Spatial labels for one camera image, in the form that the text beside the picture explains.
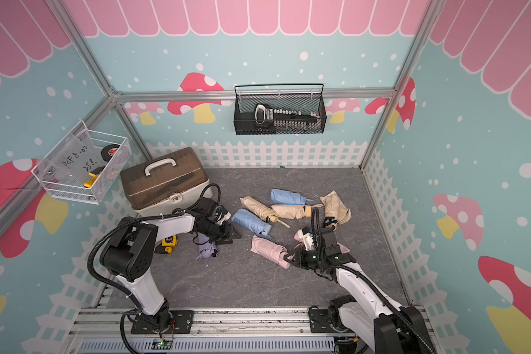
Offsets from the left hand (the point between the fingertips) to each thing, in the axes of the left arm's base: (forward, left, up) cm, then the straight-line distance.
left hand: (236, 241), depth 91 cm
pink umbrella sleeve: (-3, -25, +11) cm, 27 cm away
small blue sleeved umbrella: (+22, -20, +2) cm, 30 cm away
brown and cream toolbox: (+17, +27, +17) cm, 36 cm away
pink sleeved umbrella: (-6, -16, +4) cm, 17 cm away
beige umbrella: (+8, -42, +1) cm, 43 cm away
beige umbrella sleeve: (+17, -43, +2) cm, 46 cm away
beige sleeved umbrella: (+14, -23, +1) cm, 27 cm away
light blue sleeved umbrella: (+9, -5, +2) cm, 10 cm away
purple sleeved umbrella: (-4, +11, +2) cm, 12 cm away
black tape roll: (+20, +45, +31) cm, 58 cm away
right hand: (-8, -21, +4) cm, 23 cm away
